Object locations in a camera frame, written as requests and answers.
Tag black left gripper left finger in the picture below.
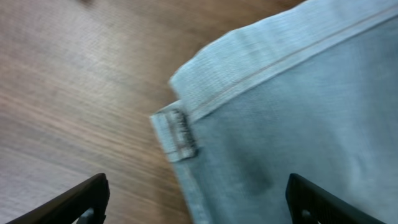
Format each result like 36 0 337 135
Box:
7 173 110 224

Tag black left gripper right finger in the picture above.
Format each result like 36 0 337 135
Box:
285 173 384 224

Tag light blue denim shorts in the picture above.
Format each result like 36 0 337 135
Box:
151 0 397 223

